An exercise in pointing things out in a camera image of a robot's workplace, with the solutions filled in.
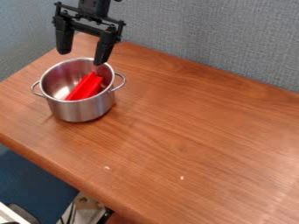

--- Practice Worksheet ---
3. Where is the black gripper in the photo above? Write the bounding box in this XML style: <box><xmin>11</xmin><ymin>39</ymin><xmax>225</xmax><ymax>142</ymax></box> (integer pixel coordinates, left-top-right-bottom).
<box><xmin>53</xmin><ymin>0</ymin><xmax>127</xmax><ymax>66</ymax></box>

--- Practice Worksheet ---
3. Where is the stainless steel pot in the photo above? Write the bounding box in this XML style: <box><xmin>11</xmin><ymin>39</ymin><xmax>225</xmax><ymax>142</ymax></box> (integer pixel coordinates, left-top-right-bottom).
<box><xmin>31</xmin><ymin>58</ymin><xmax>127</xmax><ymax>123</ymax></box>

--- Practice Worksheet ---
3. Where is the red rectangular block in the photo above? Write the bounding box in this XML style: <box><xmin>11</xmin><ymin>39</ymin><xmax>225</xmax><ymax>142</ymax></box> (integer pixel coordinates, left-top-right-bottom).
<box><xmin>66</xmin><ymin>71</ymin><xmax>105</xmax><ymax>101</ymax></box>

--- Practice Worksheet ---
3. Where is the white object at corner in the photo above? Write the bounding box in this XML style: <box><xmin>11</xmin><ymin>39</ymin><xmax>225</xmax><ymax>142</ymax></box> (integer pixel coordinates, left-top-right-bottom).
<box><xmin>0</xmin><ymin>202</ymin><xmax>31</xmax><ymax>224</ymax></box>

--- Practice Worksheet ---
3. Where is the metal table leg bracket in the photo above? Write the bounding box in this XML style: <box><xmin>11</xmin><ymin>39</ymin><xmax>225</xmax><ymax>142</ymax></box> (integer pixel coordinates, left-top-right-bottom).
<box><xmin>57</xmin><ymin>192</ymin><xmax>113</xmax><ymax>224</ymax></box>

